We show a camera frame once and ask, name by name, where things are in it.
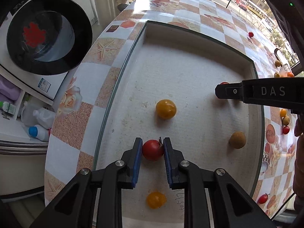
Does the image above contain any white bottle blue cap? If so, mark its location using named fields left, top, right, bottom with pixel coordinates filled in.
left=28, top=125, right=49, bottom=142

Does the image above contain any patterned vinyl tablecloth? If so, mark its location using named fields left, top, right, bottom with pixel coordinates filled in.
left=44, top=0, right=297, bottom=219

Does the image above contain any yellow tomato with calyx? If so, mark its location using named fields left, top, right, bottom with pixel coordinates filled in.
left=156, top=99, right=177, bottom=120

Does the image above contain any white plastic jug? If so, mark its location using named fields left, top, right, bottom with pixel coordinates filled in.
left=21, top=101, right=56, bottom=129

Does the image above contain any brown longan centre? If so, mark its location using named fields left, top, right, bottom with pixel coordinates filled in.
left=282, top=115, right=290, bottom=126

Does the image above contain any yellow tomato beside bowl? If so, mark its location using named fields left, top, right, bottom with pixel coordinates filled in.
left=274, top=72, right=280, bottom=78

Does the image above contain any brown longan in tray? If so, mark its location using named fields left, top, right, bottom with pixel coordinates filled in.
left=229, top=131, right=246, bottom=149

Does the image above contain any orange-yellow tomato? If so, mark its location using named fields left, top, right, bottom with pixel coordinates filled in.
left=146, top=192, right=167, bottom=209

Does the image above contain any white shallow tray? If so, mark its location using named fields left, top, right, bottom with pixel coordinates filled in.
left=92, top=20, right=265, bottom=228

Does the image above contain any brown longan behind bowl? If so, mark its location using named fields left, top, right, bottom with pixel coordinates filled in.
left=275, top=60, right=281, bottom=67

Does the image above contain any long wooden shoehorn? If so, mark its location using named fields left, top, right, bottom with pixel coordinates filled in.
left=274, top=48, right=288, bottom=65

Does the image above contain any glass fruit bowl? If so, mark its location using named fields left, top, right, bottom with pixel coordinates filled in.
left=279, top=64, right=291, bottom=77

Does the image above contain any white washing machine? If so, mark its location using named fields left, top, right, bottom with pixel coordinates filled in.
left=1, top=0, right=95, bottom=100

